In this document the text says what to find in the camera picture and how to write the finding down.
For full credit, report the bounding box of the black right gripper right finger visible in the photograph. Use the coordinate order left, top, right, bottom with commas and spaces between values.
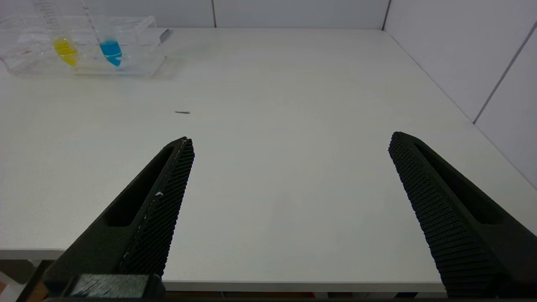
388, 132, 537, 298

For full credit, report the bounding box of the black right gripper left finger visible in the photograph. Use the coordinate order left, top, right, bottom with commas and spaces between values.
42, 137, 195, 296

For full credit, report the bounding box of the test tube with yellow liquid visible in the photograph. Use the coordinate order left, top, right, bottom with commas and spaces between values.
31, 0, 80, 68

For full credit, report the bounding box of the clear plastic test tube rack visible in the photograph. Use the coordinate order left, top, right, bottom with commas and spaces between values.
0, 15, 167, 78

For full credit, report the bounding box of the test tube with blue liquid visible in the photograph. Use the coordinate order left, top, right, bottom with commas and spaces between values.
82, 0, 125, 68

